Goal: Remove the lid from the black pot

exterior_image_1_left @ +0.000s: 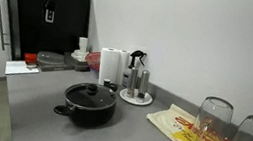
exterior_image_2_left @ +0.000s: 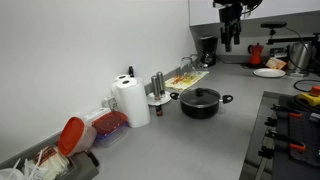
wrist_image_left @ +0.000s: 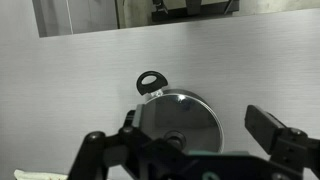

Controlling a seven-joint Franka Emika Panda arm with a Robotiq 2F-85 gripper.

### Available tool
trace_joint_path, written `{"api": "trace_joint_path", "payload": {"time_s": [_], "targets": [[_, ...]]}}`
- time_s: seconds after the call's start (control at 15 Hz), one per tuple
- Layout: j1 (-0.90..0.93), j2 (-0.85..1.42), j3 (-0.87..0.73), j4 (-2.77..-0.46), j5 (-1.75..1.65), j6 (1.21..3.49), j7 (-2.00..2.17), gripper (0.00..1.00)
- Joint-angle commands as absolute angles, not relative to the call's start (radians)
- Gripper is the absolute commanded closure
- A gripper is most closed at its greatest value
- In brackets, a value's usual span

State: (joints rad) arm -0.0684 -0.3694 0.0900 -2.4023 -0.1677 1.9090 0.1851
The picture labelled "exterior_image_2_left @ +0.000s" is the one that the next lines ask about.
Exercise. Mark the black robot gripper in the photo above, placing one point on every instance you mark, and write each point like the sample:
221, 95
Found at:
230, 17

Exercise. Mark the glass pot lid black knob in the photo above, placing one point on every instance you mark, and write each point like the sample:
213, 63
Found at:
200, 97

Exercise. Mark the red moka pot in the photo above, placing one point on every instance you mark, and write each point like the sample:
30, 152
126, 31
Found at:
255, 52

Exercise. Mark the black cooking pot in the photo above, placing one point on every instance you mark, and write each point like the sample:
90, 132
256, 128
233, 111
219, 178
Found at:
201, 113

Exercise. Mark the rectangular container red lid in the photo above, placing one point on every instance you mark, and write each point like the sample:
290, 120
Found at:
110, 128

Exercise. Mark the round container orange lid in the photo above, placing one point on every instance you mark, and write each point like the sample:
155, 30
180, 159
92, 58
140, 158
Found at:
77, 136

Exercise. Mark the black coffee maker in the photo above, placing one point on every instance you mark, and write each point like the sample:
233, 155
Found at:
209, 46

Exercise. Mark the white plate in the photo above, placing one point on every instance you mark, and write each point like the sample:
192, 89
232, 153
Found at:
269, 73

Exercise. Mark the orange snack packet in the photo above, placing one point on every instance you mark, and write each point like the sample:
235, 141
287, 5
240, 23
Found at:
275, 63

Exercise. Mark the clear drinking glass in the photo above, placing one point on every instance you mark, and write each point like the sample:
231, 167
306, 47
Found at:
186, 64

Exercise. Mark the steel electric kettle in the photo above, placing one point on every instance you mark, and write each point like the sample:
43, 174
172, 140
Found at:
299, 57

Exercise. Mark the right steel grinder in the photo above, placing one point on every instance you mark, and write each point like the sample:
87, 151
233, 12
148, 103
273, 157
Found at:
161, 83

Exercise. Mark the steel grinder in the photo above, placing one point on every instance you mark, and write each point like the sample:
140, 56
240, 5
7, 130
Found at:
155, 85
161, 83

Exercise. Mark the left steel grinder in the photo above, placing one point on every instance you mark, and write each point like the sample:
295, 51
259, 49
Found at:
155, 85

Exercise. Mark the white round grinder tray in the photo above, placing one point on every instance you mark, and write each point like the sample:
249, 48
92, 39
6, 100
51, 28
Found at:
163, 99

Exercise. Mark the yellow emergency stop button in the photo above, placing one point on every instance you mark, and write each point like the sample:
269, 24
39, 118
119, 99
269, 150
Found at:
312, 97

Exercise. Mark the small black bottle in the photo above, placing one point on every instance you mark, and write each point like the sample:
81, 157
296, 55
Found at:
131, 71

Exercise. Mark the small brown spice bottle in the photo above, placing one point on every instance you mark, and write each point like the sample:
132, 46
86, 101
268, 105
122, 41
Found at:
159, 111

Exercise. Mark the front white paper towel roll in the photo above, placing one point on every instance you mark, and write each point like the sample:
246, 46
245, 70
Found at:
132, 102

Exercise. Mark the white paper towel roll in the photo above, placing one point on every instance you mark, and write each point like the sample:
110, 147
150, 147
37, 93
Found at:
118, 78
132, 102

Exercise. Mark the rear white paper towel roll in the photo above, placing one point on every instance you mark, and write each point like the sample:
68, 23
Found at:
118, 78

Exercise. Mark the grey tray with packets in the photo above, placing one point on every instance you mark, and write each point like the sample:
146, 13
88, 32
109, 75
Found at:
48, 163

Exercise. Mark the black camera on mount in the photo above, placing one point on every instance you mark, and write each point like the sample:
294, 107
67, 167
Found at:
273, 25

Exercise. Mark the white wall socket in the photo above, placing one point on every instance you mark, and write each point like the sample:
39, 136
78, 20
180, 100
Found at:
110, 102

